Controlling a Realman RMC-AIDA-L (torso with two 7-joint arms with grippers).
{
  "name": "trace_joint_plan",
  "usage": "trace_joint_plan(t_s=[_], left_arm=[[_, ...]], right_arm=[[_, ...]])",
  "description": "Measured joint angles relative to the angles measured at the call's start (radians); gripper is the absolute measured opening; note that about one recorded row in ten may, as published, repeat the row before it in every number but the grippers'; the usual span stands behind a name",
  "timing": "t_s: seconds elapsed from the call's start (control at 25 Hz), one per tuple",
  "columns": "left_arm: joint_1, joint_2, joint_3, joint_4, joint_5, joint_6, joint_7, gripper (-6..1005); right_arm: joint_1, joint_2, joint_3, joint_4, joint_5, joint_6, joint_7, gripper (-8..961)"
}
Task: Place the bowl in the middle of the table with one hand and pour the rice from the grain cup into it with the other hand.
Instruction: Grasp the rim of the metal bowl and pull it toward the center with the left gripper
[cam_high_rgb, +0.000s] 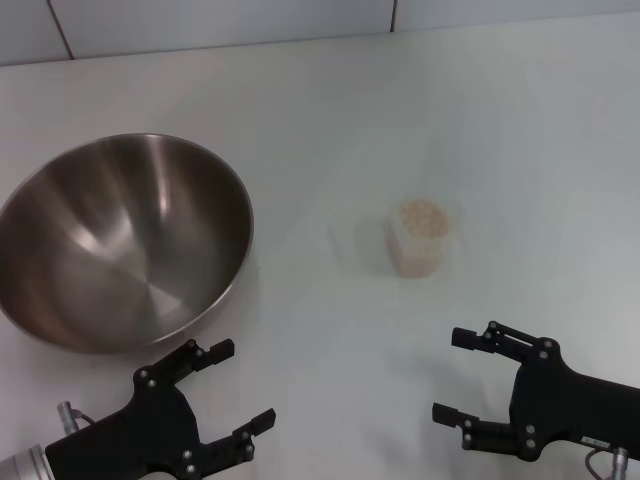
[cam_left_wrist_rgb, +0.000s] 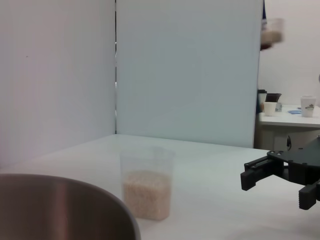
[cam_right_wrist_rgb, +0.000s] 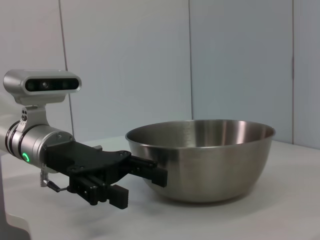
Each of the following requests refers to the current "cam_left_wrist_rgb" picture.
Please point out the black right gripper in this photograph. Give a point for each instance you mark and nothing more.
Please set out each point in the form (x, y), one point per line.
(302, 162)

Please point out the clear plastic cup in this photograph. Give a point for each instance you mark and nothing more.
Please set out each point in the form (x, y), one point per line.
(147, 160)

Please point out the stainless steel mixing bowl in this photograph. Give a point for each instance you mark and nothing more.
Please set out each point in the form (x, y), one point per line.
(57, 212)

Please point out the plain white paper cup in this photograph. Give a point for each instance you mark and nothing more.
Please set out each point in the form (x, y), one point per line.
(269, 110)

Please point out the printed paper cup with lid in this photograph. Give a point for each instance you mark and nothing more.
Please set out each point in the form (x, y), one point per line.
(308, 107)

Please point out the dark brown bowl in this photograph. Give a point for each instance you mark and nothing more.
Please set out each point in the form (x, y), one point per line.
(273, 97)

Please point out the blurred cup with brown filling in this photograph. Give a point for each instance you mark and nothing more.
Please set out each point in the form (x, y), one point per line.
(272, 32)

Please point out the white background table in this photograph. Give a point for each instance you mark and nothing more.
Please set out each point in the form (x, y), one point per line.
(287, 120)

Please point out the blue flat plate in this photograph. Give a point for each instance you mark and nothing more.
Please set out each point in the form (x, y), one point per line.
(294, 112)

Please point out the small white blue box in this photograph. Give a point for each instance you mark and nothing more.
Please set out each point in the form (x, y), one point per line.
(278, 107)

